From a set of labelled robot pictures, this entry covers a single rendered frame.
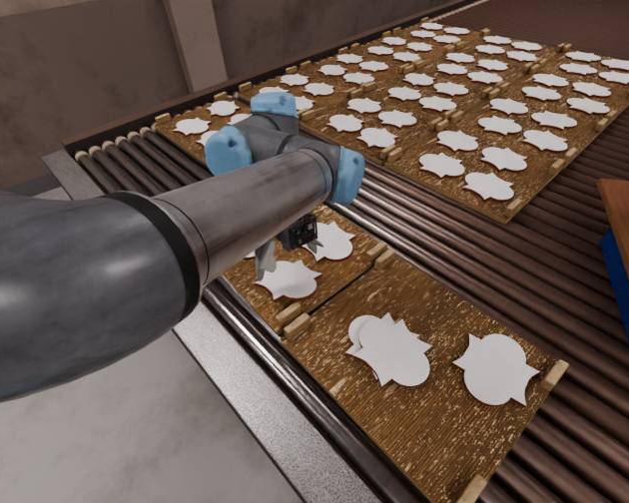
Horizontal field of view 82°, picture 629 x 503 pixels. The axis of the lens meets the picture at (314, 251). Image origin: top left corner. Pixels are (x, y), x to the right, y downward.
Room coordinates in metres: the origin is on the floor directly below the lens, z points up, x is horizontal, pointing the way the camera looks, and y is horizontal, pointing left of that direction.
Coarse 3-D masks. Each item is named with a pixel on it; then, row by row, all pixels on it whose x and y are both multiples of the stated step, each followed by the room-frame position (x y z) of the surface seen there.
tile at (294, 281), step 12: (288, 264) 0.58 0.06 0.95; (300, 264) 0.57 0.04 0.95; (264, 276) 0.54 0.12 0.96; (276, 276) 0.53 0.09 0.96; (288, 276) 0.53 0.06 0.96; (300, 276) 0.53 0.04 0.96; (312, 276) 0.53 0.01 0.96; (276, 288) 0.49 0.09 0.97; (288, 288) 0.49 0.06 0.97; (300, 288) 0.49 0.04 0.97; (312, 288) 0.49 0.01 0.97; (276, 300) 0.46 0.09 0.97
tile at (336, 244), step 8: (320, 224) 0.72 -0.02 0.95; (320, 232) 0.69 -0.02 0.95; (328, 232) 0.69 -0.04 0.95; (336, 232) 0.68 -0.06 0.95; (344, 232) 0.68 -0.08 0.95; (320, 240) 0.66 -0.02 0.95; (328, 240) 0.66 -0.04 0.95; (336, 240) 0.65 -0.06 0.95; (344, 240) 0.65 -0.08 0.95; (304, 248) 0.64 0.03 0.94; (320, 248) 0.63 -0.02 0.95; (328, 248) 0.63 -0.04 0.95; (336, 248) 0.63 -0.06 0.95; (344, 248) 0.62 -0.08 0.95; (320, 256) 0.60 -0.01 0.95; (328, 256) 0.60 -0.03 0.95; (336, 256) 0.60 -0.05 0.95; (344, 256) 0.59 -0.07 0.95
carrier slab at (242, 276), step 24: (336, 216) 0.76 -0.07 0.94; (360, 240) 0.66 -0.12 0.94; (240, 264) 0.60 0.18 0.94; (312, 264) 0.58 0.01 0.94; (336, 264) 0.58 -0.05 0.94; (360, 264) 0.57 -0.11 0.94; (240, 288) 0.53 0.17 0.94; (264, 288) 0.52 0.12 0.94; (336, 288) 0.51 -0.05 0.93; (264, 312) 0.45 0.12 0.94
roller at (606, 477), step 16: (144, 128) 1.39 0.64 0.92; (160, 144) 1.26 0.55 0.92; (176, 160) 1.15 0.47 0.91; (208, 176) 1.02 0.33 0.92; (528, 432) 0.20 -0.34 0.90; (544, 432) 0.19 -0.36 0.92; (560, 432) 0.19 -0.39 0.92; (544, 448) 0.17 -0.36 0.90; (560, 448) 0.17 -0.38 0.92; (576, 448) 0.16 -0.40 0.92; (576, 464) 0.14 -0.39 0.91; (592, 464) 0.14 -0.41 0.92; (592, 480) 0.12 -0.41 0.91; (608, 480) 0.12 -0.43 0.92; (624, 480) 0.12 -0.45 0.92; (608, 496) 0.10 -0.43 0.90; (624, 496) 0.10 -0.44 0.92
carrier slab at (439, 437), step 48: (384, 288) 0.50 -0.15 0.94; (432, 288) 0.49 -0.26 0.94; (336, 336) 0.39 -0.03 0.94; (432, 336) 0.37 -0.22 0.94; (480, 336) 0.36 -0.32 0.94; (336, 384) 0.29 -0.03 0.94; (432, 384) 0.28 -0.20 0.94; (528, 384) 0.26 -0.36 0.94; (384, 432) 0.20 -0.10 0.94; (432, 432) 0.20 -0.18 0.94; (480, 432) 0.19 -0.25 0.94; (432, 480) 0.13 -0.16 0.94
